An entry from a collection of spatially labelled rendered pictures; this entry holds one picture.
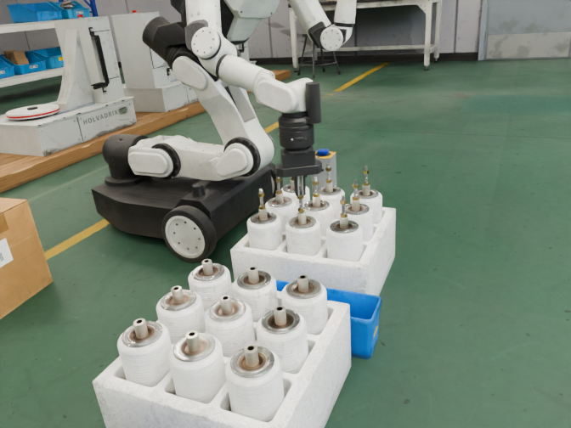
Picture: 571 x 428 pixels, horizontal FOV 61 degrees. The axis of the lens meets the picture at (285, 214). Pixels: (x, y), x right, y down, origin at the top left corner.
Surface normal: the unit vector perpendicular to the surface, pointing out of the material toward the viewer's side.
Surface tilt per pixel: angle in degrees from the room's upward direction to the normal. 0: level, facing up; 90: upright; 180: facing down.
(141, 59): 90
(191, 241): 90
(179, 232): 90
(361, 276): 90
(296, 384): 0
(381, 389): 0
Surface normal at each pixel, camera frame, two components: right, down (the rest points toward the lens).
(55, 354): -0.07, -0.91
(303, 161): 0.13, 0.40
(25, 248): 0.93, 0.07
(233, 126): -0.42, 0.40
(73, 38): -0.42, 0.04
